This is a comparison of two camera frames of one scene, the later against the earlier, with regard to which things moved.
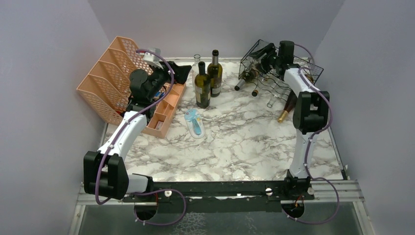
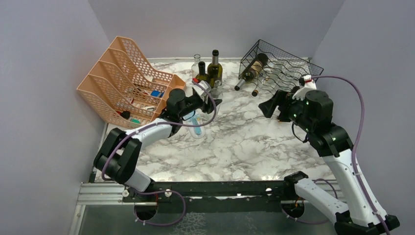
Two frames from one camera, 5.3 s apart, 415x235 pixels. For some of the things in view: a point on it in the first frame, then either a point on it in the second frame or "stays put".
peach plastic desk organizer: x=106 y=90 stays put
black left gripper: x=180 y=72 to x=203 y=105
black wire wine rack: x=251 y=69 stays put
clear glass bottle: x=195 y=69 stays put
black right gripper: x=265 y=68 to x=282 y=98
